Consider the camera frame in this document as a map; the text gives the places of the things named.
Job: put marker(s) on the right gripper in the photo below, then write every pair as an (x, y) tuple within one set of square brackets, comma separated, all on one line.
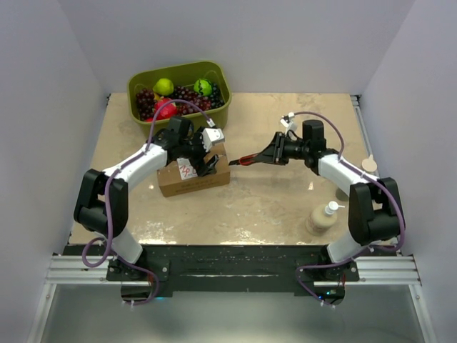
[(275, 152)]

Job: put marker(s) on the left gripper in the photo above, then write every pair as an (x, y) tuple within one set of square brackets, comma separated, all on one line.
[(198, 163)]

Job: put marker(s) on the red black utility knife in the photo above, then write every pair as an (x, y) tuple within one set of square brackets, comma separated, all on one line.
[(244, 161)]

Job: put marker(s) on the brown cardboard express box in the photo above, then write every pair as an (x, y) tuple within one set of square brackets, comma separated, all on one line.
[(179, 177)]

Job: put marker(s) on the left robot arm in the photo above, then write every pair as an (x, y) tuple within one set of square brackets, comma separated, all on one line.
[(102, 206)]

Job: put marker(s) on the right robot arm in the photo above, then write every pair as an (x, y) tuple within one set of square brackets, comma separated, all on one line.
[(375, 216)]

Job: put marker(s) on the cream lotion pump bottle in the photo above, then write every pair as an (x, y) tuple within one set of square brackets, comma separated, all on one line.
[(323, 217)]

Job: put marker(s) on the green striped ball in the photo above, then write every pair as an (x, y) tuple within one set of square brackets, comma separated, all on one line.
[(203, 87)]

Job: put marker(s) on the yellow-green pear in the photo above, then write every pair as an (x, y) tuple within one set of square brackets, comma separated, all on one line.
[(164, 87)]

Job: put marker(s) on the dark red grape bunch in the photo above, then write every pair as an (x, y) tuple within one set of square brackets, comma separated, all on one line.
[(146, 99)]

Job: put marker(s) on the olive green plastic bin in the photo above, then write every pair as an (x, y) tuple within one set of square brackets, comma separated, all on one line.
[(182, 75)]

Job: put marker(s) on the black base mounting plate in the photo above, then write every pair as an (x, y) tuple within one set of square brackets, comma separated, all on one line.
[(163, 270)]

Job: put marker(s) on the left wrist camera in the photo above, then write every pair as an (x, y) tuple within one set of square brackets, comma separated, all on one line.
[(212, 137)]

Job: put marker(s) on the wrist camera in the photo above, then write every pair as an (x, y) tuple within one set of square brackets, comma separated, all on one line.
[(288, 123), (212, 137)]

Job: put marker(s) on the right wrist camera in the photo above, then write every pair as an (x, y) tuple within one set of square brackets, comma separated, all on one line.
[(288, 123)]

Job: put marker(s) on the aluminium frame rail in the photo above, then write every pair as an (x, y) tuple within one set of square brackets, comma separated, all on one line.
[(396, 270)]

